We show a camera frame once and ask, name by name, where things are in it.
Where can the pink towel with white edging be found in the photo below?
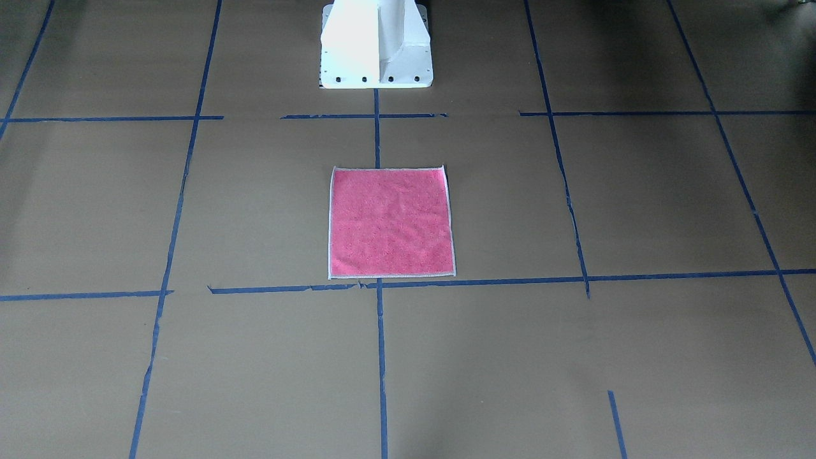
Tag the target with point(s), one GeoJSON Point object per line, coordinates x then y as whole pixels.
{"type": "Point", "coordinates": [390, 223]}

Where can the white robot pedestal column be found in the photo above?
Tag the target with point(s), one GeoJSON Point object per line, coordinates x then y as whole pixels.
{"type": "Point", "coordinates": [375, 44]}

